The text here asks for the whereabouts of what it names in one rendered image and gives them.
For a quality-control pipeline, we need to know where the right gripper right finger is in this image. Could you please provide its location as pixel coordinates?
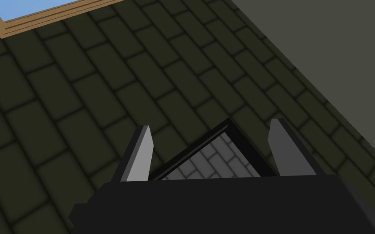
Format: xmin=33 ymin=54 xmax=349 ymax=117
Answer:
xmin=268 ymin=118 xmax=325 ymax=177

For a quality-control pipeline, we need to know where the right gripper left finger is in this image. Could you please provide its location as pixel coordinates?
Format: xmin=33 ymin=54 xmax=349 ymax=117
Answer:
xmin=120 ymin=125 xmax=155 ymax=182

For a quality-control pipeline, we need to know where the black framed mirror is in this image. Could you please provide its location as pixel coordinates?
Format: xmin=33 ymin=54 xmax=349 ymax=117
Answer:
xmin=148 ymin=117 xmax=277 ymax=181

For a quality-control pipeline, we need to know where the wooden framed window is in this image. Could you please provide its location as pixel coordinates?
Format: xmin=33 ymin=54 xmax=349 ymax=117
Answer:
xmin=0 ymin=0 xmax=123 ymax=39

